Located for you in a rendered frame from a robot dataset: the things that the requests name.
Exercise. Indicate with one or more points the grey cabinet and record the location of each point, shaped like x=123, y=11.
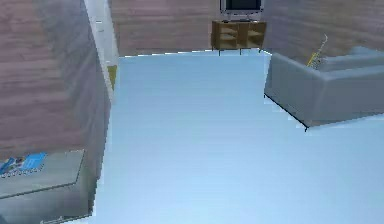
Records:
x=40, y=190

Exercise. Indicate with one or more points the yellow floor lamp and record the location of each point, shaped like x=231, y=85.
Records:
x=316, y=53

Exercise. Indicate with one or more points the blue book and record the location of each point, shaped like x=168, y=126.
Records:
x=24, y=164

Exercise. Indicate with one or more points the wooden television stand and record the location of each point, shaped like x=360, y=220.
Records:
x=238, y=34

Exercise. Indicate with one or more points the silver television set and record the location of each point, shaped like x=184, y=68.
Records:
x=241, y=6

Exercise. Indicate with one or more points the grey sofa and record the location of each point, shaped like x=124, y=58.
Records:
x=320, y=90

